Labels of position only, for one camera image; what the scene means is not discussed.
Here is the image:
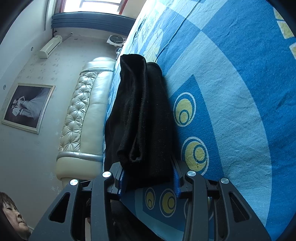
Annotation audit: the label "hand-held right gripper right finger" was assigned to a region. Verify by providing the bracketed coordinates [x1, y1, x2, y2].
[171, 157, 271, 241]

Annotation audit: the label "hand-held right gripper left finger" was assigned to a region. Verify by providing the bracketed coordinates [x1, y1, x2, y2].
[35, 162, 126, 241]

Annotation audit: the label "black pants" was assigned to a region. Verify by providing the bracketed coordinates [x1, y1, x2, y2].
[104, 54, 178, 193]

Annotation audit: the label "cream tufted leather headboard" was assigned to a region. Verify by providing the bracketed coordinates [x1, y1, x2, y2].
[57, 57, 116, 186]

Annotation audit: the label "person's head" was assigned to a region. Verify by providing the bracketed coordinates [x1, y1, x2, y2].
[0, 192, 31, 241]

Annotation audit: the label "blue patterned bed sheet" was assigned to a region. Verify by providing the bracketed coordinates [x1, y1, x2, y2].
[104, 0, 296, 241]

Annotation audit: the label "framed wedding photograph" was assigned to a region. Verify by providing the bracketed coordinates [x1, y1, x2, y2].
[1, 83, 56, 134]

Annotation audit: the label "small white fan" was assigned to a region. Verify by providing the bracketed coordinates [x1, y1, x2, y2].
[107, 35, 127, 45]

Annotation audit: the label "white air conditioner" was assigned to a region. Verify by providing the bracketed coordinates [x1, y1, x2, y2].
[38, 35, 63, 59]

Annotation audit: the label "blue curtain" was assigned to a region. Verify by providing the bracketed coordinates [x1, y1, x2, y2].
[51, 13, 137, 35]

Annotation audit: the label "window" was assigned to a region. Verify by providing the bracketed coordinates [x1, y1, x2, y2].
[57, 0, 126, 14]

